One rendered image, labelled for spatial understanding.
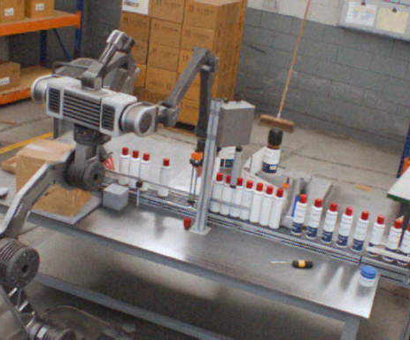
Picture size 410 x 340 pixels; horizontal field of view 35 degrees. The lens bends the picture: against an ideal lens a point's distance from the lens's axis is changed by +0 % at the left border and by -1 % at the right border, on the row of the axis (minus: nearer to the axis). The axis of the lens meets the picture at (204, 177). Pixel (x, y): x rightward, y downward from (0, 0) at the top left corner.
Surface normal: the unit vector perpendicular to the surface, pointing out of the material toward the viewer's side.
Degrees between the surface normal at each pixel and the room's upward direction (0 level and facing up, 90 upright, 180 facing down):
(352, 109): 90
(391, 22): 90
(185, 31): 90
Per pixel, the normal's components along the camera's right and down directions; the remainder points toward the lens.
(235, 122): 0.55, 0.40
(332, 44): -0.50, 0.29
